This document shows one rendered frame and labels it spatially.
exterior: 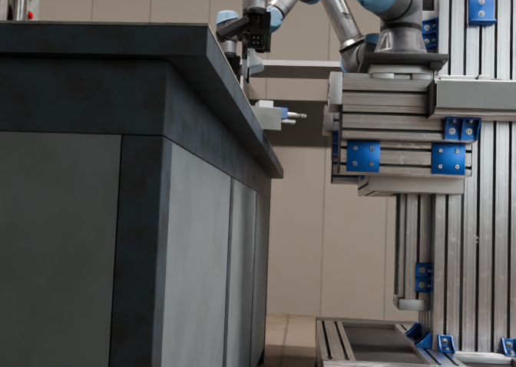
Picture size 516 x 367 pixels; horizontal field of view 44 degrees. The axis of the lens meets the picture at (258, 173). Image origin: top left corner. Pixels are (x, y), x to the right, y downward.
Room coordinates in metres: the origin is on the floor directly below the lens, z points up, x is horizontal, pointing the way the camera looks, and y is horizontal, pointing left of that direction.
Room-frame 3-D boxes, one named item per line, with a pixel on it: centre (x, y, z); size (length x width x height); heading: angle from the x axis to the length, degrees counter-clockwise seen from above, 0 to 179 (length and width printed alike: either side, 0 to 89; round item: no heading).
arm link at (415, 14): (1.77, -0.38, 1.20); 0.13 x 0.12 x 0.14; 145
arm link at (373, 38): (2.27, -0.42, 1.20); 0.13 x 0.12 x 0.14; 21
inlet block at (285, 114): (1.63, -0.05, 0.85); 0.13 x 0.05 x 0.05; 102
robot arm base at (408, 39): (1.77, -0.39, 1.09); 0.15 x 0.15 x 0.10
